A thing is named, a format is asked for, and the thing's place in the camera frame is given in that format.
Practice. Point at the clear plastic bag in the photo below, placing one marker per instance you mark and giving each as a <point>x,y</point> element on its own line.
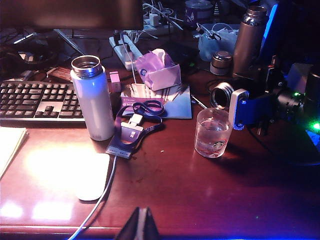
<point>217,42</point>

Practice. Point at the bronze metal thermos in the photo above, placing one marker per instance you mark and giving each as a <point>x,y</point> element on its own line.
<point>250,42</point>

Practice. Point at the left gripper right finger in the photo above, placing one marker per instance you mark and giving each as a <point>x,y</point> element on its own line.
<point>148,227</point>

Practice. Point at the round metal lid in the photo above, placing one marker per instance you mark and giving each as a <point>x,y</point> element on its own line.
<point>221,62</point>

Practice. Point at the black keyboard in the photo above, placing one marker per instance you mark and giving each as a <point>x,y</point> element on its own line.
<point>30,100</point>

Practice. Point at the large black computer monitor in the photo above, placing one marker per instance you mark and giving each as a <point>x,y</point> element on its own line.
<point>70,12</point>

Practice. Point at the black thermos bottle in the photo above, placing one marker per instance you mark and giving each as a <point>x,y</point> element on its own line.
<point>221,96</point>

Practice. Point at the white plug charger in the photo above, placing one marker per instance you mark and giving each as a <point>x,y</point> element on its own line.
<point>154,20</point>

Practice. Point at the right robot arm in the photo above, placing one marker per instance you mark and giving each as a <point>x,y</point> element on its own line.
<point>272,30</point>

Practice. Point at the black headphones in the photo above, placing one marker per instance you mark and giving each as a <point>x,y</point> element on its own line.
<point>42,56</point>

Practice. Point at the purple blue booklet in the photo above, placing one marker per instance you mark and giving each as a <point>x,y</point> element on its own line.
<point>177,107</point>

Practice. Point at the white computer mouse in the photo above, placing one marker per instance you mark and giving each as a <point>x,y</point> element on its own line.
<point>92,180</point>

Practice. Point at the white thermos bottle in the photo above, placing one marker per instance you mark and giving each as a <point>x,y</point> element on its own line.
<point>95,100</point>

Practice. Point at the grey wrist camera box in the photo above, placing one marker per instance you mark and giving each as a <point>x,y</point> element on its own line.
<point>300,73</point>

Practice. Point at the purple round tin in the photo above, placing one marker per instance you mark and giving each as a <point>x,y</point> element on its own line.
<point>198,12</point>

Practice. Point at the purple tissue pack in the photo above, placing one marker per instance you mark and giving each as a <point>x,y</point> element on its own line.
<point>160,72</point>

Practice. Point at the blue ID badge holder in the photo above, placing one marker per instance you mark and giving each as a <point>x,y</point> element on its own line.
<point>125,140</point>

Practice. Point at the white notepad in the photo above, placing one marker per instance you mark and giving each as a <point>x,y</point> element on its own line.
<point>10,147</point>

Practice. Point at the black hub with green light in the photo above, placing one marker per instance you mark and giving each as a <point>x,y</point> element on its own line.
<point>186,56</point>

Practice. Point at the small pink cube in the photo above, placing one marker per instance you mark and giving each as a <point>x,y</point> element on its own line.
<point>115,80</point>

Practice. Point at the Starbucks glass cup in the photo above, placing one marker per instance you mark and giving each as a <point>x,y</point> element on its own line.
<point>212,135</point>

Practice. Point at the white power strip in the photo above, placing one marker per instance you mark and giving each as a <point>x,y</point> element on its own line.
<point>125,52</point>

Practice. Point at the brown ridged case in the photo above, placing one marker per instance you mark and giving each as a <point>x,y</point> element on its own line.
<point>60,73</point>

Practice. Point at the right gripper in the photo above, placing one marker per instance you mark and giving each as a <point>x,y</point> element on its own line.
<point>295,103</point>

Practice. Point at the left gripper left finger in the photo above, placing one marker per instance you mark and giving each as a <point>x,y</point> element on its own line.
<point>132,227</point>

